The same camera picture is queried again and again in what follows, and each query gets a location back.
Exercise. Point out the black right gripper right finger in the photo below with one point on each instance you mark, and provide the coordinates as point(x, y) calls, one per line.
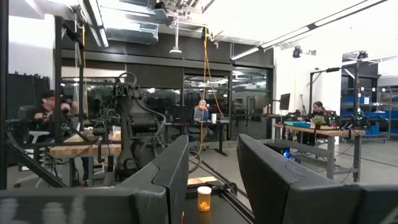
point(295, 199)

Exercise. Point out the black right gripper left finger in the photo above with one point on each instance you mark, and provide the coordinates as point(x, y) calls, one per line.
point(93, 205)

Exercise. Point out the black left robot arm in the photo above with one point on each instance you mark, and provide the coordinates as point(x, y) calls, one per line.
point(140, 124)

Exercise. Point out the amber pill bottle white cap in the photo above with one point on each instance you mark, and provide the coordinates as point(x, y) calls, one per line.
point(204, 200)

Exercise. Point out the black computer tower blue light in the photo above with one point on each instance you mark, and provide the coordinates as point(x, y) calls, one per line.
point(280, 150)

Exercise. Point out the wooden top grey-legged workbench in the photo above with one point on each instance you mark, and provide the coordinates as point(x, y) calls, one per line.
point(323, 131)

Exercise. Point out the teal flat box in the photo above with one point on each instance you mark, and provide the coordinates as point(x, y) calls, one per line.
point(298, 124)

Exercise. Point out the small green plant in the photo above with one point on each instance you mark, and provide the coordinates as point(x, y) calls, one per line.
point(318, 120)

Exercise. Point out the person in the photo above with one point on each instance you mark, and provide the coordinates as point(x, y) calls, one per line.
point(201, 113)
point(46, 115)
point(318, 109)

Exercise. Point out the black computer monitor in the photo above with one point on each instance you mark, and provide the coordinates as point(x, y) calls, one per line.
point(285, 101)

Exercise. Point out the metal shelf with blue bins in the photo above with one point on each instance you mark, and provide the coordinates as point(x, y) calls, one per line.
point(370, 115)

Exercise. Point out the white cup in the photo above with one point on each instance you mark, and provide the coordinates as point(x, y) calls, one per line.
point(213, 118)

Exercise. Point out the black office desk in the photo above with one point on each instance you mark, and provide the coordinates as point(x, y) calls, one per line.
point(196, 124)

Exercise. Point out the black ceiling spotlight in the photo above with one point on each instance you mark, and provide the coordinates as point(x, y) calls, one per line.
point(362, 55)
point(297, 51)

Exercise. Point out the linear ceiling light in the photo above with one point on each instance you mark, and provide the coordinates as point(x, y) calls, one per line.
point(280, 39)

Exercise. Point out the white pendant lamp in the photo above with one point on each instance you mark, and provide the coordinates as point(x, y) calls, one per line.
point(176, 49)

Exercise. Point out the black camera rig frame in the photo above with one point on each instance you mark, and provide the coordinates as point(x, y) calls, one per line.
point(354, 93)

